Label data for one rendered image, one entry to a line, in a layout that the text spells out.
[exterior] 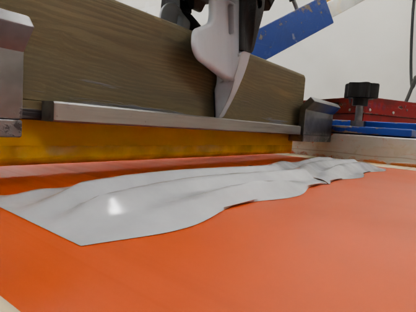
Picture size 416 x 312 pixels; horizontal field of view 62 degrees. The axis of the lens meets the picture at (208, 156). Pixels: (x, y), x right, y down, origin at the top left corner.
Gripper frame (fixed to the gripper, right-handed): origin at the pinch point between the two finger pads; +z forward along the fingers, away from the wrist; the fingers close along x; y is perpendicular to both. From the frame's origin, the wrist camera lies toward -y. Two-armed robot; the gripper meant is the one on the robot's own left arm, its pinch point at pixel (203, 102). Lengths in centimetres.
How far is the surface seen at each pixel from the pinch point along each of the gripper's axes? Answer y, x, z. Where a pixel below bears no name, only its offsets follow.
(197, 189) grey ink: 11.7, 9.5, 4.6
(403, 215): 6.4, 16.9, 5.1
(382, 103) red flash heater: -91, -5, -7
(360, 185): -1.2, 13.2, 5.3
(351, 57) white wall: -200, -48, -42
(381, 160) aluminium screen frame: -24.7, 9.7, 5.2
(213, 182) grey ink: 10.1, 9.2, 4.5
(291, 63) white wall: -200, -88, -41
